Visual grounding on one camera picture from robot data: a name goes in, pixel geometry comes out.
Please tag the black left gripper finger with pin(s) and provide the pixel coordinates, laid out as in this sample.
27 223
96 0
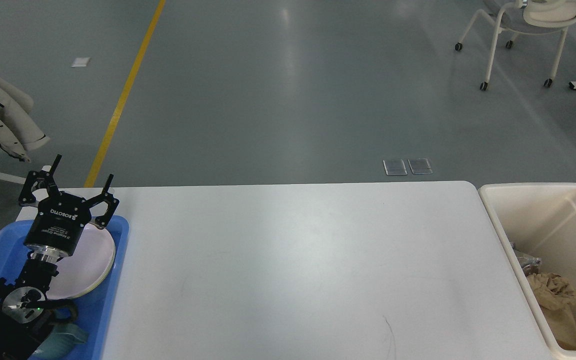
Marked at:
104 197
41 179

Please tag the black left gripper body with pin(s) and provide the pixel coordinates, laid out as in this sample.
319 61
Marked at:
59 223

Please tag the beige plastic bin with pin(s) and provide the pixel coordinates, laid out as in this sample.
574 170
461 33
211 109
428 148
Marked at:
538 219

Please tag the clear plastic bag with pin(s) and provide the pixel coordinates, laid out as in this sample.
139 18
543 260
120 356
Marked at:
530 265

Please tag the white floor plate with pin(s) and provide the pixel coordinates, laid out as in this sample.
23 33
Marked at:
80 62

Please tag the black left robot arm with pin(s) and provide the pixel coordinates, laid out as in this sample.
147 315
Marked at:
28 317

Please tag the white chair on wheels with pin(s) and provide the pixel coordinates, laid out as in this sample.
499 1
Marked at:
524 17

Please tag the grey floor socket cover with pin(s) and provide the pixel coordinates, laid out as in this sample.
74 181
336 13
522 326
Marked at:
395 167
420 166

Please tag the brown paper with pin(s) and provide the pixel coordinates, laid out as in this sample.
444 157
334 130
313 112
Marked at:
551 290

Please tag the brown paper bag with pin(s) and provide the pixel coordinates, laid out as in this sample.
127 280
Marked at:
562 324

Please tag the blue plastic tray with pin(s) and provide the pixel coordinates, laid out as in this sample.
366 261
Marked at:
94 308

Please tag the dark teal mug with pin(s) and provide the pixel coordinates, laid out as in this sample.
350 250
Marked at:
62 339

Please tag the pink plate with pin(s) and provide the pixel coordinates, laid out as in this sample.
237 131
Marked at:
95 249

